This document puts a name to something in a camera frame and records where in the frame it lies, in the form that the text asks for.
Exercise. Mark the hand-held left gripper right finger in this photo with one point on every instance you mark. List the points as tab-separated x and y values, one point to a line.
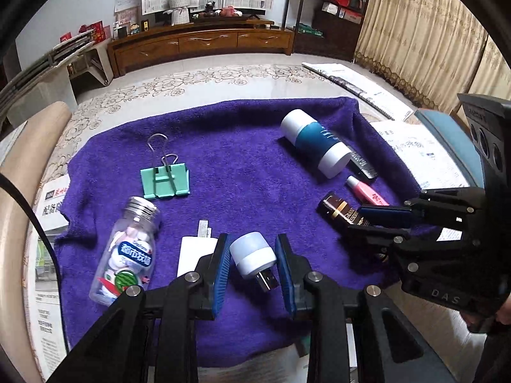
285	279

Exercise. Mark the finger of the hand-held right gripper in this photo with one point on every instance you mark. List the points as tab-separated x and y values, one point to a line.
389	215
379	239

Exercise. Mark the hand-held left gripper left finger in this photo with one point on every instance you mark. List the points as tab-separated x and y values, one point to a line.
220	279

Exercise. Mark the pink highlighter pen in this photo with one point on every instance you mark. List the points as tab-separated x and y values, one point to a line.
367	193

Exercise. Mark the white charger plug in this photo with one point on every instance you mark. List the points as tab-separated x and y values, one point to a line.
191	253

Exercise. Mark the white USB night light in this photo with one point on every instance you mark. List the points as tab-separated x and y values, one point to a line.
253	255

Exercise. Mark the brown gold slim box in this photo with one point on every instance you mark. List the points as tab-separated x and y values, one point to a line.
339	209

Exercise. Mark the clear candy bottle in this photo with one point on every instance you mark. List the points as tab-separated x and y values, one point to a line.
127	255

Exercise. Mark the white teal bottle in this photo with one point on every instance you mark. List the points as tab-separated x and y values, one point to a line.
315	141

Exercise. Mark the green binder clip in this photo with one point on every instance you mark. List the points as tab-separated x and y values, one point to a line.
163	185

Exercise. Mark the person's right hand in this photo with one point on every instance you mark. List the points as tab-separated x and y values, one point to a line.
504	310

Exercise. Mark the purple towel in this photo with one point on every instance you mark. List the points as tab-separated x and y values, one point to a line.
247	175

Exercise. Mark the folded newspaper stack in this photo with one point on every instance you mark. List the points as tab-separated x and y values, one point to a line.
359	85

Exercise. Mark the beige patterned curtain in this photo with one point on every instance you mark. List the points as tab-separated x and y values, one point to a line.
431	40

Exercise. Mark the green flat box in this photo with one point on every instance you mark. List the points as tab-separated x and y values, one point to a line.
308	30

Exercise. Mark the dark display shelf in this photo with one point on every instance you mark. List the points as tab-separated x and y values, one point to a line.
331	8

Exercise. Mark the wooden TV cabinet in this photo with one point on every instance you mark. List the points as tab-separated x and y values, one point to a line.
199	44

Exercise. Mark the white printed paper sheet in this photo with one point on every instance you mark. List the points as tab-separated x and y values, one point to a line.
12	137

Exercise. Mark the tea tray set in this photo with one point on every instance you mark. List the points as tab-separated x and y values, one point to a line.
223	12

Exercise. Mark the white wrapped bundle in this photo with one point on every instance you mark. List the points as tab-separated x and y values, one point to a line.
179	8

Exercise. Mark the red gift box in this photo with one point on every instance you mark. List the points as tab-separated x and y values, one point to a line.
96	32

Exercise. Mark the folded grey table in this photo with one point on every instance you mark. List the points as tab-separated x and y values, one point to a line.
40	64

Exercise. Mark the white paper poster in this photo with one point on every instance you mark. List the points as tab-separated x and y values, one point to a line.
127	8

